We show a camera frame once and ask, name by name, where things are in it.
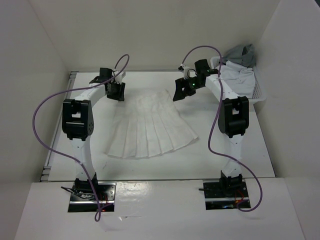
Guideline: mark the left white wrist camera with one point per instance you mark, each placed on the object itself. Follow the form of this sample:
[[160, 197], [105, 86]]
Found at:
[[118, 76]]

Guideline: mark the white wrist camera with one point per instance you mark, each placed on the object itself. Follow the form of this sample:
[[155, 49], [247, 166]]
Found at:
[[118, 76], [185, 70]]

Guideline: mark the white pleated skirt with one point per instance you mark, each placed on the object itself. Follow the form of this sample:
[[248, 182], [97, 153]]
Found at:
[[147, 124]]

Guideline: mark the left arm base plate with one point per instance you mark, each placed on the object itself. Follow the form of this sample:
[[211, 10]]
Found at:
[[84, 201]]

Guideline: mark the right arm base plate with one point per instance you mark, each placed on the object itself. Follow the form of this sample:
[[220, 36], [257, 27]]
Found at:
[[215, 199]]

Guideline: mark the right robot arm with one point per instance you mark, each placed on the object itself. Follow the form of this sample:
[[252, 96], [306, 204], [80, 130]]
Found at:
[[232, 120]]

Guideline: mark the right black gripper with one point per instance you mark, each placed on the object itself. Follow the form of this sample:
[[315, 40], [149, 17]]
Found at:
[[179, 94]]

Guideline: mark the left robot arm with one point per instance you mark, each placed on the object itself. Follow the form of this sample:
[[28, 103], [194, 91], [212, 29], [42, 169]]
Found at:
[[78, 125]]

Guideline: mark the white plastic basket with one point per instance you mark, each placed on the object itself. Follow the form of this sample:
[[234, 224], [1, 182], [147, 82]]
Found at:
[[259, 93]]

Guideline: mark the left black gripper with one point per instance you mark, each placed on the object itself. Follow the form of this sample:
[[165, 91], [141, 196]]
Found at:
[[120, 96]]

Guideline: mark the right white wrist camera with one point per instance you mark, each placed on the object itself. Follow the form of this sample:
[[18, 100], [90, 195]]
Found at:
[[185, 70]]

